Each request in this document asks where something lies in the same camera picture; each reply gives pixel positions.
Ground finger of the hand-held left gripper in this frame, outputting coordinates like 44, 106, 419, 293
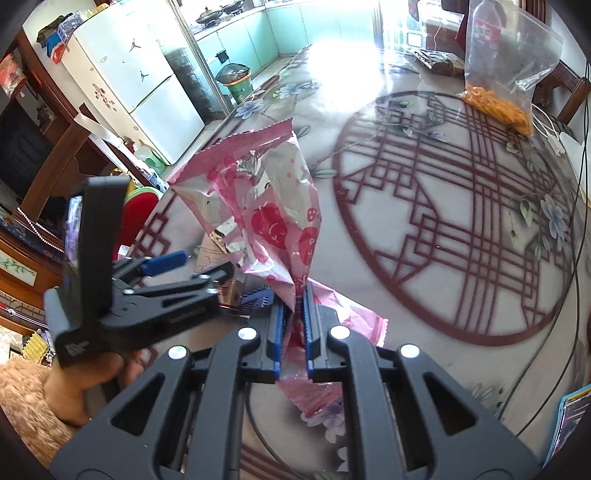
113, 250, 189, 282
121, 261, 279, 319

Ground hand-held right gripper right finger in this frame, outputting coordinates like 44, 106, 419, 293
302, 282, 541, 480

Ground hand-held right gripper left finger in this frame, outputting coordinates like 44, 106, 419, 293
50, 295, 285, 480

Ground red bucket with green rim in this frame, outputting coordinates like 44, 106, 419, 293
121, 185, 163, 259

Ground pink strawberry print wrapper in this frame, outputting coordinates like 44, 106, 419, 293
167, 117, 389, 417

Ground green trash bin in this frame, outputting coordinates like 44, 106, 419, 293
216, 62, 254, 105

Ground person's left hand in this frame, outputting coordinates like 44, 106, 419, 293
44, 344, 158, 428

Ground white paper strip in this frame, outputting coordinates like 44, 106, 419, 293
74, 113, 140, 154

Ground carved wooden chair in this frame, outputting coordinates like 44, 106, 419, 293
21, 115, 154, 219

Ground white refrigerator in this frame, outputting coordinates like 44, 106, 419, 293
60, 4, 206, 166

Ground dark wooden cabinet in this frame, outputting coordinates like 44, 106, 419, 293
0, 34, 89, 334

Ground blue and red box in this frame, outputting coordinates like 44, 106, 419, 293
46, 31, 71, 64

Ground teal kitchen base cabinets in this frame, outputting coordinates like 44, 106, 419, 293
191, 0, 385, 75

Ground clear plastic box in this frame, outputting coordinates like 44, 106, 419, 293
60, 11, 88, 34

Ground dark cloth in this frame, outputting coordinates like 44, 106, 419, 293
37, 16, 70, 44

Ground blue booklet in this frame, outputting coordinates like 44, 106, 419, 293
542, 383, 591, 468

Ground dark snack packet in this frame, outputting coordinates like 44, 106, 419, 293
412, 48, 465, 77

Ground zip bag of orange snacks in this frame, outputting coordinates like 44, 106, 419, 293
457, 0, 553, 137

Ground plastic bottle with red label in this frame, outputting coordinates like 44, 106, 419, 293
473, 0, 505, 57

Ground plain wooden chair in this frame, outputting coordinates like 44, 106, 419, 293
531, 60, 591, 131

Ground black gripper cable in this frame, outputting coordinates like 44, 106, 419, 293
243, 382, 297, 480

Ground white bead string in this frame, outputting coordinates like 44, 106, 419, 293
16, 208, 66, 253

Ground white charger with cable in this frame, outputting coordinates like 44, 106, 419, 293
531, 104, 579, 158

